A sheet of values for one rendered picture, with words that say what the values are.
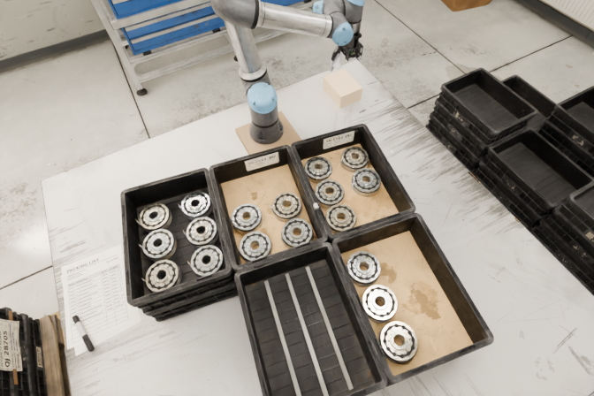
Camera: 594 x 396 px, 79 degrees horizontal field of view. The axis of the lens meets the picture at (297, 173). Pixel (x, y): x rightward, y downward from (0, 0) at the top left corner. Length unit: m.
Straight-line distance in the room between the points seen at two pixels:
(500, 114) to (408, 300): 1.35
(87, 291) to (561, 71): 3.46
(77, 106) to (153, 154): 1.65
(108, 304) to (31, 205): 1.50
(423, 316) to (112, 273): 1.06
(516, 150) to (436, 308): 1.28
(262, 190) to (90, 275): 0.68
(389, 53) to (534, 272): 2.24
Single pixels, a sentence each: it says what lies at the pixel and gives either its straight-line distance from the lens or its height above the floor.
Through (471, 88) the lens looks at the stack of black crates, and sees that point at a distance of 2.34.
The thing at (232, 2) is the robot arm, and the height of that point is 1.34.
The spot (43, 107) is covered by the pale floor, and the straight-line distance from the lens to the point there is 3.44.
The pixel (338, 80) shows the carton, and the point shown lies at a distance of 1.78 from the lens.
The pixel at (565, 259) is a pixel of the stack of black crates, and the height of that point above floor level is 0.29.
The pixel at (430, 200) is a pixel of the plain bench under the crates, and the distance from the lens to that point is 1.51.
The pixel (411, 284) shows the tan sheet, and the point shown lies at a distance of 1.20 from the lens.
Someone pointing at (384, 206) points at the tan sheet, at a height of 0.83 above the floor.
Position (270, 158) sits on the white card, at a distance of 1.31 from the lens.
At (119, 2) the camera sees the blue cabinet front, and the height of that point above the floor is 0.71.
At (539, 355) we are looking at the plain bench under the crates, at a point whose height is 0.70.
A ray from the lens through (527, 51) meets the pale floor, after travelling 3.69.
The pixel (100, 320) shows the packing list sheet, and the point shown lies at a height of 0.70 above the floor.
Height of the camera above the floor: 1.94
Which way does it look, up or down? 55 degrees down
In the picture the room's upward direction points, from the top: 3 degrees counter-clockwise
